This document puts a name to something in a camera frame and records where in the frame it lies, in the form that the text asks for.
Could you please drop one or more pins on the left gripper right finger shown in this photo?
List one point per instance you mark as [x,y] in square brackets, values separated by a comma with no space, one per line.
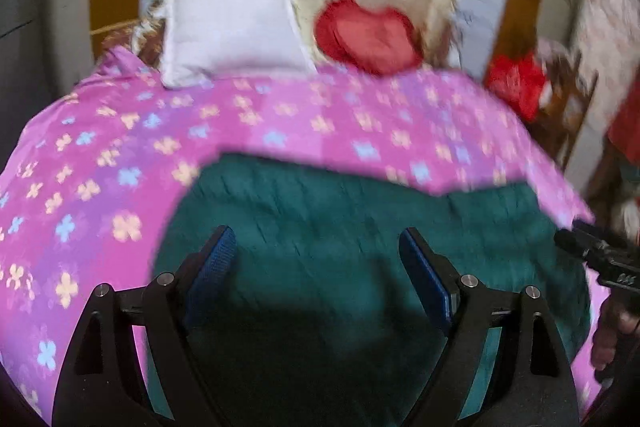
[531,383]

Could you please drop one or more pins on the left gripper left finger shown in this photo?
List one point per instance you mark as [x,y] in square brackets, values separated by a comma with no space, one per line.
[101,381]

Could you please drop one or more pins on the dark green puffer jacket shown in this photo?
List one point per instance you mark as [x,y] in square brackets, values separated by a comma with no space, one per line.
[317,323]

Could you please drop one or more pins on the person's right hand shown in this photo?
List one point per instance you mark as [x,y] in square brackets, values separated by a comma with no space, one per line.
[615,321]

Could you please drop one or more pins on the wooden chair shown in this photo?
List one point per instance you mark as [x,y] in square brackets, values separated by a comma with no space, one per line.
[560,120]

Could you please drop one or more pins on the pink floral bed cover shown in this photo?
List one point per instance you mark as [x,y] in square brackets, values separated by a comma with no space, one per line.
[95,176]

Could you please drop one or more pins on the red shopping bag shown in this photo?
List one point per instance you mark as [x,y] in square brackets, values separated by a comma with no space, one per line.
[518,82]

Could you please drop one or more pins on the pink floral curtain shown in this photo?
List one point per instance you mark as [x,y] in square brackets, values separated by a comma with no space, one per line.
[606,33]

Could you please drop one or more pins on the red heart-shaped cushion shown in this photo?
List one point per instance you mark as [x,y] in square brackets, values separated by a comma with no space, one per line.
[380,43]

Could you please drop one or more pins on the brown floral pillow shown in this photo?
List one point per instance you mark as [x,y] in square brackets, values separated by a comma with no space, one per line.
[143,37]

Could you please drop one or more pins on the white pillow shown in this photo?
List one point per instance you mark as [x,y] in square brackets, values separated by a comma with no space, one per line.
[212,38]

